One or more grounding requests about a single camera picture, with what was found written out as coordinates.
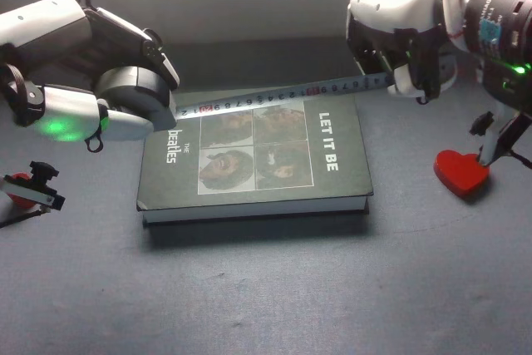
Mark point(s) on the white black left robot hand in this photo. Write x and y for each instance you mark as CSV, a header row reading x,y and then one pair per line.
x,y
41,18

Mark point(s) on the white grey tape measure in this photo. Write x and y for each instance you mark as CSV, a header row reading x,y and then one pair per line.
x,y
137,95

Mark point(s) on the black Beatles hardcover book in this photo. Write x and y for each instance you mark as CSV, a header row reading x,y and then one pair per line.
x,y
232,201

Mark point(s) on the red toy cylinder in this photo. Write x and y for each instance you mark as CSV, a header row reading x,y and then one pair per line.
x,y
21,199

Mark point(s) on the red wooden heart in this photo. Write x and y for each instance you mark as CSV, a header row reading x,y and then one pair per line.
x,y
457,172

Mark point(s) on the grey table cloth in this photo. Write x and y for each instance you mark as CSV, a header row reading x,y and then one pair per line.
x,y
266,288

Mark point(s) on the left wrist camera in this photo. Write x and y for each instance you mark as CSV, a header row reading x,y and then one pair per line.
x,y
29,193

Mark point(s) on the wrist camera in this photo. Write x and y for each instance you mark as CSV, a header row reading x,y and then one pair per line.
x,y
29,193
498,134

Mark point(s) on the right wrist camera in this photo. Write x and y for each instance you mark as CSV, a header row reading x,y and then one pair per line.
x,y
498,134

